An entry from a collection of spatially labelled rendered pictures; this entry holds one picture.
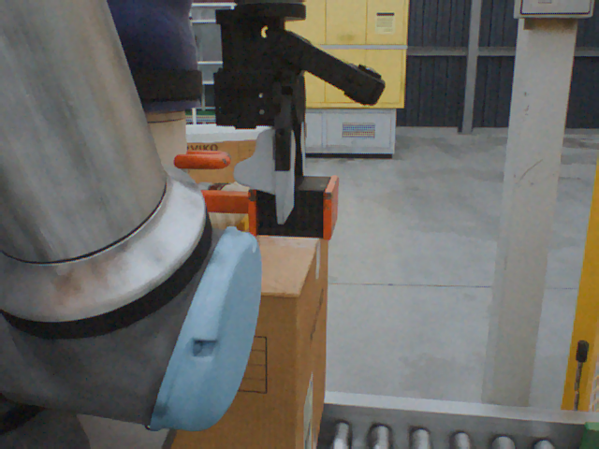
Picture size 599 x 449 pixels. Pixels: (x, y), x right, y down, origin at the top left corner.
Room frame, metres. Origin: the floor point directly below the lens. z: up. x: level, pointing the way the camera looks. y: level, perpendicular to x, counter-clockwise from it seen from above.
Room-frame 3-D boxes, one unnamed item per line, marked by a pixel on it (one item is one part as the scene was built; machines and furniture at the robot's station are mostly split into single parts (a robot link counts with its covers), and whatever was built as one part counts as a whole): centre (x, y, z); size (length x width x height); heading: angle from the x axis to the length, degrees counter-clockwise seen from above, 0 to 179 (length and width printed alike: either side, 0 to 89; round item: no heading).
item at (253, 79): (0.59, 0.03, 1.34); 0.09 x 0.08 x 0.12; 82
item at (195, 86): (0.88, 0.26, 1.32); 0.23 x 0.23 x 0.04
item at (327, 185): (0.59, 0.00, 1.20); 0.09 x 0.08 x 0.05; 172
